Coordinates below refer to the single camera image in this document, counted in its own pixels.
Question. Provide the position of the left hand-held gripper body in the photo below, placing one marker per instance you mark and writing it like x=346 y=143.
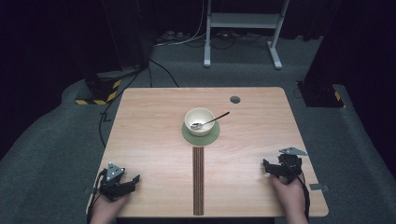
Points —
x=113 y=182

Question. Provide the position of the black stand base yellow stripes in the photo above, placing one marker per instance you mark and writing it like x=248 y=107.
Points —
x=320 y=95
x=102 y=90

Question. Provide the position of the grey tape piece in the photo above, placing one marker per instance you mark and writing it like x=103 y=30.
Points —
x=319 y=187

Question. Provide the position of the person's left hand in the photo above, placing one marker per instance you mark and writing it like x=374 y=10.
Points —
x=107 y=208

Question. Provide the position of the white ceramic bowl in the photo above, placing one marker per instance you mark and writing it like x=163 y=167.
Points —
x=204 y=132

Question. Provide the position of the green round coaster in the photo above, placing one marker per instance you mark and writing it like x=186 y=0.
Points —
x=199 y=141

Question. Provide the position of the grey power strip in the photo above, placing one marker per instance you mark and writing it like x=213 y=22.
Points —
x=172 y=35

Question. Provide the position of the white metal stand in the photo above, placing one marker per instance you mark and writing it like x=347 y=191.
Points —
x=243 y=20

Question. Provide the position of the brown wooden chopstick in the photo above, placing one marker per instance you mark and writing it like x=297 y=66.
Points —
x=194 y=180

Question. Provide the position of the person's right hand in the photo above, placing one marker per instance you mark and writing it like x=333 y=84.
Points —
x=289 y=199

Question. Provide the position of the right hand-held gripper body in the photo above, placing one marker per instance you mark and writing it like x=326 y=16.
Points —
x=289 y=163

